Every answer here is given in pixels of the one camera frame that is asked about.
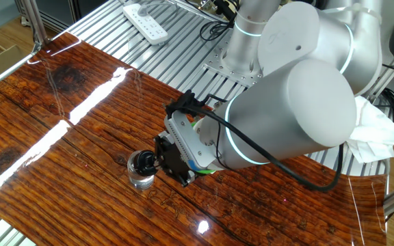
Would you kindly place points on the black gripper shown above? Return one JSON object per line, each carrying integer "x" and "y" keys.
{"x": 173, "y": 160}

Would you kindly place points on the black knobbed jar lid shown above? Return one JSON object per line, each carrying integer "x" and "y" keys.
{"x": 144, "y": 162}

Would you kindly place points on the clear glass jar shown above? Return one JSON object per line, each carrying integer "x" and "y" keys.
{"x": 139, "y": 179}

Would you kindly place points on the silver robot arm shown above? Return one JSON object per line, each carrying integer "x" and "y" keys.
{"x": 286, "y": 112}

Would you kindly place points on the wood grain table mat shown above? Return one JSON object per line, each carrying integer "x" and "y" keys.
{"x": 80, "y": 188}

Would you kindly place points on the white power strip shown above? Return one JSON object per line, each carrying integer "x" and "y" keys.
{"x": 145, "y": 24}

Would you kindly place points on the crumpled white cloth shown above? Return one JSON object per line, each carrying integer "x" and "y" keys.
{"x": 375, "y": 136}

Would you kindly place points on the grey office chair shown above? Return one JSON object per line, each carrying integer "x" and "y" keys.
{"x": 393, "y": 20}

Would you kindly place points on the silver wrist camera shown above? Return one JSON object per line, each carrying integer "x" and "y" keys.
{"x": 186, "y": 140}

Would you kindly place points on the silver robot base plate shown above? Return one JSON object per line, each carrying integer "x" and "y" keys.
{"x": 217, "y": 65}

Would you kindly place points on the aluminium frame rail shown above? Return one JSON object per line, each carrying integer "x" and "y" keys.
{"x": 9, "y": 68}

